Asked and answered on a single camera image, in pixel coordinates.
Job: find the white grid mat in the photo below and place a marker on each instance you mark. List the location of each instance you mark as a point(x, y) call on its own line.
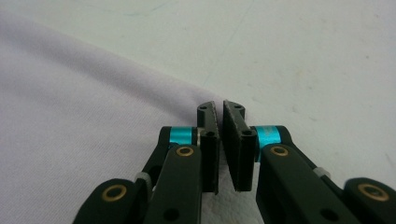
point(311, 62)

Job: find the lilac printed towel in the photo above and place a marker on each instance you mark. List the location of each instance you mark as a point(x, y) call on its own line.
point(77, 124)

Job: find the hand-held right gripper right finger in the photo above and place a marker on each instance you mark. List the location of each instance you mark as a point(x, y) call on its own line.
point(286, 180)

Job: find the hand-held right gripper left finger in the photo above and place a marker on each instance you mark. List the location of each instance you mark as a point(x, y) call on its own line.
point(180, 180)

